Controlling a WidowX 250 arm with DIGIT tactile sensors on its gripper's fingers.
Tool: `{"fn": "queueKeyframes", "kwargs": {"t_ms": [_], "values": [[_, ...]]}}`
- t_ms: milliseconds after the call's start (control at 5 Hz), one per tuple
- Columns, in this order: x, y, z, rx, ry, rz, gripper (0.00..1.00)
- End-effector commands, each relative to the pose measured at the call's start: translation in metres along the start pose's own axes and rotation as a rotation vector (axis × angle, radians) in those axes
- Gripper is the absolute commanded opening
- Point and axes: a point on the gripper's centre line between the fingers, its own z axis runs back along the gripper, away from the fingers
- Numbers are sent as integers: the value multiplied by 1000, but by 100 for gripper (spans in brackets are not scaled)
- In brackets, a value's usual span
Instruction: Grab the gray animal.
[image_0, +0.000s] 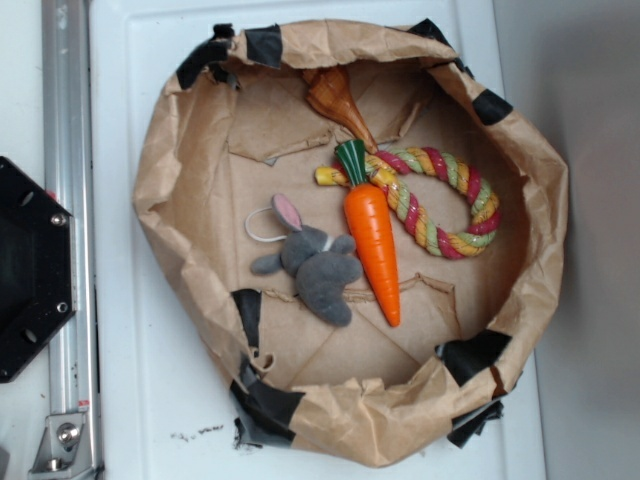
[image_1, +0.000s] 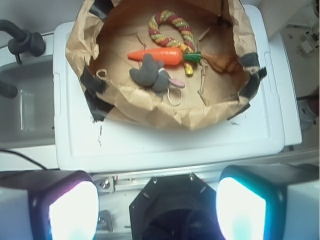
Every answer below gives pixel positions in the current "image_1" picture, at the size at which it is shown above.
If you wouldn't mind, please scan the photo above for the black octagonal mount plate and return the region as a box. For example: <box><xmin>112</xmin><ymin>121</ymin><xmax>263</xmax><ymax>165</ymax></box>
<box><xmin>129</xmin><ymin>173</ymin><xmax>224</xmax><ymax>240</ymax></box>

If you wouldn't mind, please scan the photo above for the crumpled brown paper bag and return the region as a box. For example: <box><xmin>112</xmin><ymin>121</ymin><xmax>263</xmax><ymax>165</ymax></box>
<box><xmin>65</xmin><ymin>0</ymin><xmax>267</xmax><ymax>131</ymax></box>

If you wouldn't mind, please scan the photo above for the translucent gray plastic bin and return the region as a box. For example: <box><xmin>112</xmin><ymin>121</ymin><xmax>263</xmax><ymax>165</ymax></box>
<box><xmin>0</xmin><ymin>55</ymin><xmax>55</xmax><ymax>149</ymax></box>

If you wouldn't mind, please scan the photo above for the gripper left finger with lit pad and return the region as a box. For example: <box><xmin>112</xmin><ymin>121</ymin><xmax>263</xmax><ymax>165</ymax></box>
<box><xmin>0</xmin><ymin>170</ymin><xmax>99</xmax><ymax>240</ymax></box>

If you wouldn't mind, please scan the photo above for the gray plush mouse toy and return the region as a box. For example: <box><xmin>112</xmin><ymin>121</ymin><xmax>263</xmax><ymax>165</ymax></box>
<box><xmin>129</xmin><ymin>53</ymin><xmax>186</xmax><ymax>94</ymax></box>

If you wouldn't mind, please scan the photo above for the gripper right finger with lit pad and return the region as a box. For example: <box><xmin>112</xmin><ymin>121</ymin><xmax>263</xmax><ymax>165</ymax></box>
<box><xmin>216</xmin><ymin>163</ymin><xmax>320</xmax><ymax>240</ymax></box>

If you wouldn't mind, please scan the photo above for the multicolour braided rope toy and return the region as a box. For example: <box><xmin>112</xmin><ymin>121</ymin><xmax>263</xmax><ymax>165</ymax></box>
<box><xmin>148</xmin><ymin>9</ymin><xmax>198</xmax><ymax>78</ymax></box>

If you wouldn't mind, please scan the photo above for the orange plastic carrot toy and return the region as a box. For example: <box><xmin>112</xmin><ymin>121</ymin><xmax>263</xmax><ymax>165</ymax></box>
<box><xmin>127</xmin><ymin>47</ymin><xmax>202</xmax><ymax>66</ymax></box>

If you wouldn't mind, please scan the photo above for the white plastic bin lid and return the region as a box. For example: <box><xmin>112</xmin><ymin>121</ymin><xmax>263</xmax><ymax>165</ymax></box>
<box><xmin>51</xmin><ymin>4</ymin><xmax>287</xmax><ymax>174</ymax></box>

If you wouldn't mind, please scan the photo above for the black cable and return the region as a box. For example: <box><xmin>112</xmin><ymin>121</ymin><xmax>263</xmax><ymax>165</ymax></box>
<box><xmin>0</xmin><ymin>149</ymin><xmax>50</xmax><ymax>171</ymax></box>

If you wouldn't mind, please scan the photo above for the aluminium extrusion rail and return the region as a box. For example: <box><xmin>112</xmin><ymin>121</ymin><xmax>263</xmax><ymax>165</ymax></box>
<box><xmin>91</xmin><ymin>164</ymin><xmax>223</xmax><ymax>195</ymax></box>

